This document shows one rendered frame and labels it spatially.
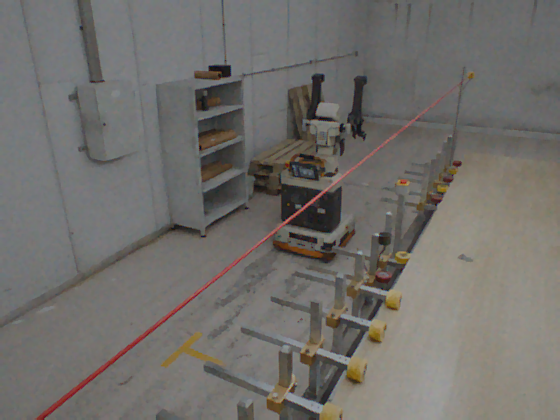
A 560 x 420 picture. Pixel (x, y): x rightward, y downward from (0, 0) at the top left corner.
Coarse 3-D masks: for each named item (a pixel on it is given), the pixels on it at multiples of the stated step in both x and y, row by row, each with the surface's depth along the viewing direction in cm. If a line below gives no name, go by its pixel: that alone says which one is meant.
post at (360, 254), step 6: (360, 252) 207; (360, 258) 208; (360, 264) 209; (354, 270) 212; (360, 270) 210; (354, 276) 213; (360, 276) 211; (360, 294) 217; (354, 300) 218; (360, 300) 218; (354, 306) 219; (354, 312) 220
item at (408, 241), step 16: (416, 224) 335; (416, 240) 323; (368, 304) 242; (368, 320) 233; (352, 336) 217; (352, 352) 214; (320, 368) 198; (336, 368) 198; (320, 400) 181; (304, 416) 174
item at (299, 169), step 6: (294, 162) 399; (300, 162) 397; (294, 168) 403; (300, 168) 400; (306, 168) 396; (312, 168) 393; (318, 168) 398; (324, 168) 396; (294, 174) 409; (300, 174) 406; (306, 174) 402; (312, 174) 398; (318, 180) 401
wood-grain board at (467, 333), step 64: (448, 192) 340; (512, 192) 339; (448, 256) 249; (512, 256) 248; (384, 320) 196; (448, 320) 196; (512, 320) 196; (384, 384) 162; (448, 384) 162; (512, 384) 161
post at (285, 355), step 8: (280, 352) 147; (288, 352) 147; (280, 360) 149; (288, 360) 148; (280, 368) 150; (288, 368) 149; (280, 376) 151; (288, 376) 150; (280, 384) 153; (288, 384) 152; (288, 408) 156; (280, 416) 159; (288, 416) 157
